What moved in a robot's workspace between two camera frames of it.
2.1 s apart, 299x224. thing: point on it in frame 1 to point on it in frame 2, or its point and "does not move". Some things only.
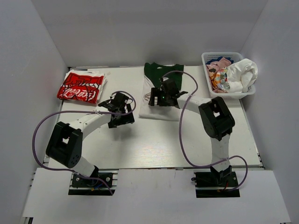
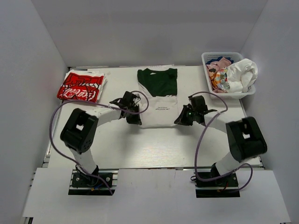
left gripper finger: (117, 120) to (134, 119)
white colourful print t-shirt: (239, 76) does not move
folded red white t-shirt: (82, 85) does not move
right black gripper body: (156, 99) to (182, 116)
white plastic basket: (235, 56) does not move
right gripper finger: (155, 92) to (186, 117)
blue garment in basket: (231, 61) does not move
